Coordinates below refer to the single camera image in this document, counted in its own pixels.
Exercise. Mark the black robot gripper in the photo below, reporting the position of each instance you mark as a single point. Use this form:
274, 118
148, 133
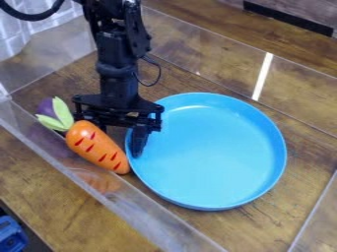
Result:
118, 106

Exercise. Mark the orange toy carrot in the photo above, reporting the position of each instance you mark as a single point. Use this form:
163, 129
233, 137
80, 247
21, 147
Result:
90, 142

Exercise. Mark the purple toy eggplant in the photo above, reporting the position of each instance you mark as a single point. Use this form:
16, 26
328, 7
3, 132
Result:
47, 116

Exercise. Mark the blue plastic plate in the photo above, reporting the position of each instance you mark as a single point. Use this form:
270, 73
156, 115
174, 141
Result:
217, 157

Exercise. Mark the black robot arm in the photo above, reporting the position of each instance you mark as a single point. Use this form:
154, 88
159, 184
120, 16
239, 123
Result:
122, 42

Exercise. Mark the white patterned curtain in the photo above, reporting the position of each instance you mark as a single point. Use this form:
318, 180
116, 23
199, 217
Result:
25, 17

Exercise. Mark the blue object at corner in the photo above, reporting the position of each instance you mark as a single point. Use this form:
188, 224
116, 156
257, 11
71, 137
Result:
13, 239

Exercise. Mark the clear acrylic enclosure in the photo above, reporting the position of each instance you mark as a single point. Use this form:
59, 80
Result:
213, 49

